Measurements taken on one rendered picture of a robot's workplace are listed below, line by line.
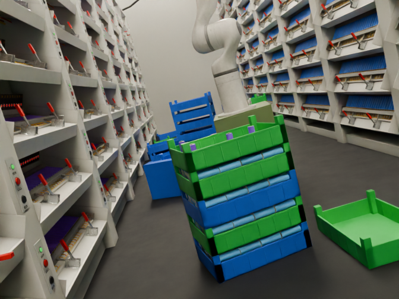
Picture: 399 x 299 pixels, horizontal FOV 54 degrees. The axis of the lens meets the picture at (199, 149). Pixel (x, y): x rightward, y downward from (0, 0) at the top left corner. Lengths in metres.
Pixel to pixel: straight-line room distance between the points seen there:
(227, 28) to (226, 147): 0.86
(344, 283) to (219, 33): 1.19
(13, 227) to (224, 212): 0.52
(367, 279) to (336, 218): 0.35
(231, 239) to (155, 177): 1.10
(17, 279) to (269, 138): 0.71
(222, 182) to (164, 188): 1.10
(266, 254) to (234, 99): 0.87
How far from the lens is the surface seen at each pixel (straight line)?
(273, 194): 1.12
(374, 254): 1.07
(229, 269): 1.13
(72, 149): 1.59
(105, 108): 2.26
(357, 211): 1.37
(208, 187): 1.04
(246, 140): 1.07
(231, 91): 1.81
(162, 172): 2.11
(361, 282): 1.03
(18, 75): 1.20
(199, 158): 1.03
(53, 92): 1.60
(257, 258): 1.15
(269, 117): 1.78
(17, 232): 0.94
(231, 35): 1.80
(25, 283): 0.98
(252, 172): 1.08
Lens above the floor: 0.53
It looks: 9 degrees down
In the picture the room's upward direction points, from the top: 15 degrees counter-clockwise
